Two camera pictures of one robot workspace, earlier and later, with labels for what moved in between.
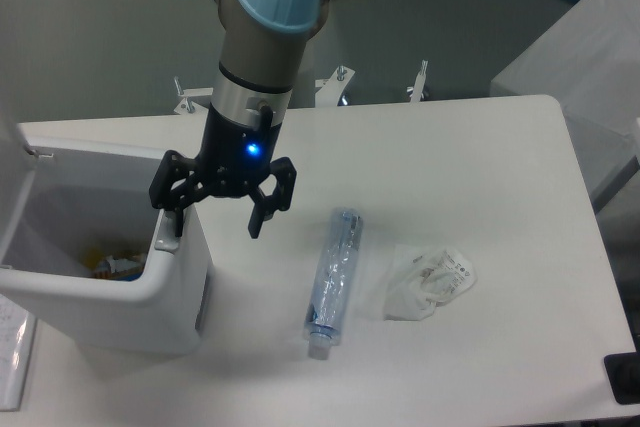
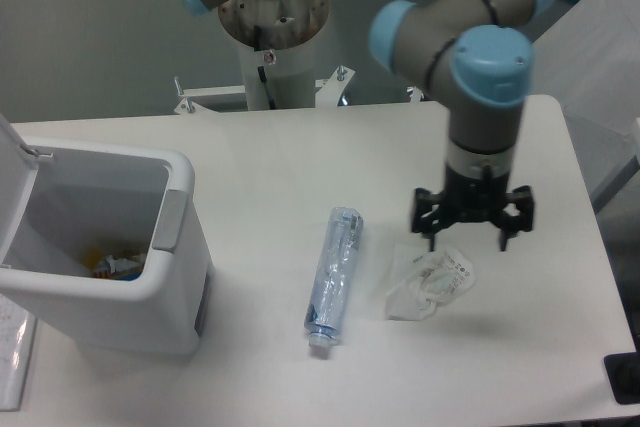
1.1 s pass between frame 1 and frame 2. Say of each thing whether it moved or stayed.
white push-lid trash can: stayed
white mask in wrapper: stayed
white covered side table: stayed
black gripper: moved
